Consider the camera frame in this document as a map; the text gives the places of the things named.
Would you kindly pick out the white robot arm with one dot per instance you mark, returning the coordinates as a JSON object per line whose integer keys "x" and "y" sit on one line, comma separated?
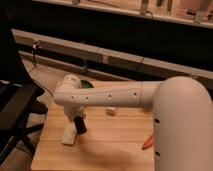
{"x": 182, "y": 116}

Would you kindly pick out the green bowl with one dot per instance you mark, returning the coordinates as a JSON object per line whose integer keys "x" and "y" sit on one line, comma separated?
{"x": 86, "y": 84}

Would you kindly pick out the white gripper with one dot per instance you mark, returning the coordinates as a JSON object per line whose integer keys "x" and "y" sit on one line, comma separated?
{"x": 76, "y": 114}

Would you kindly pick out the white sponge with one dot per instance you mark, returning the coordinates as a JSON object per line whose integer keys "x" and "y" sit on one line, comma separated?
{"x": 69, "y": 134}

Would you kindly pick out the orange carrot toy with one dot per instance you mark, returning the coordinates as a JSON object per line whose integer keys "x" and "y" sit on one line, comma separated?
{"x": 148, "y": 143}

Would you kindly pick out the black office chair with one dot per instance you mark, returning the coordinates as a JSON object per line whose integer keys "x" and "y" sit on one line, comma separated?
{"x": 18, "y": 94}

